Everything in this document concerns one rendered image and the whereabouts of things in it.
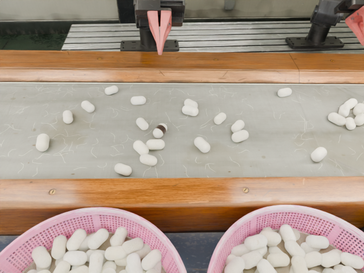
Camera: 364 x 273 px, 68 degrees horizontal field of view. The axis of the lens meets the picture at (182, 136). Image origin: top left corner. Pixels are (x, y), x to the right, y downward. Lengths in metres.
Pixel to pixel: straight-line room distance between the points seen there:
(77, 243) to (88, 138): 0.21
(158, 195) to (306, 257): 0.23
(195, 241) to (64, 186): 0.23
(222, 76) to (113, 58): 0.28
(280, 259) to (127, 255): 0.22
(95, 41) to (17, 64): 0.34
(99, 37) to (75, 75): 0.39
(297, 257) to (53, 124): 0.50
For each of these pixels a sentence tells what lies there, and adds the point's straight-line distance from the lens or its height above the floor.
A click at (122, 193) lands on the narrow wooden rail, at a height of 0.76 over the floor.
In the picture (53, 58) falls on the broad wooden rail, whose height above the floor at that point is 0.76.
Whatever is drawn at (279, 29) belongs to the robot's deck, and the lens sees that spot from 1.21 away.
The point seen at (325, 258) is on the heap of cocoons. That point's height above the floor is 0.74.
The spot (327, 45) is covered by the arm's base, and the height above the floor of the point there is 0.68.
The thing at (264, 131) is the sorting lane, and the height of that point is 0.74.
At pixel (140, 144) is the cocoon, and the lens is 0.51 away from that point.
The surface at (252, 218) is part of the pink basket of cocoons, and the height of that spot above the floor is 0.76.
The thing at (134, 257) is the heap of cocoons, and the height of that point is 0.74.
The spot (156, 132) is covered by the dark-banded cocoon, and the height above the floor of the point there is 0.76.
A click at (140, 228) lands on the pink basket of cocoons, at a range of 0.42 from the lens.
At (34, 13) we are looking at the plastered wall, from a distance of 2.82.
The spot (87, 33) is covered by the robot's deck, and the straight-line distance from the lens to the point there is 1.13.
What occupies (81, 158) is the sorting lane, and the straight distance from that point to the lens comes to 0.53.
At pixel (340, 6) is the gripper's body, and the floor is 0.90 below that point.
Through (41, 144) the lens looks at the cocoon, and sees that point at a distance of 0.56.
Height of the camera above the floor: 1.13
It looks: 46 degrees down
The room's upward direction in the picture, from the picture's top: 2 degrees clockwise
